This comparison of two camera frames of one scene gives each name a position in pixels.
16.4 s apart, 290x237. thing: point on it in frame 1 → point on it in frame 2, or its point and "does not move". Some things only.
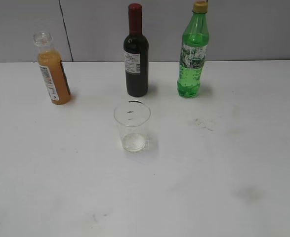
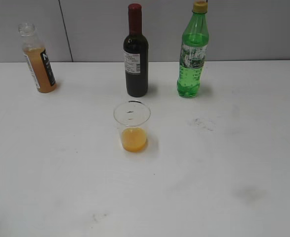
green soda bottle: x=195 y=39 does not move
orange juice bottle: x=53 y=67 → x=34 y=50
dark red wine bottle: x=136 y=52 does not move
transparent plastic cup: x=133 y=117 does not move
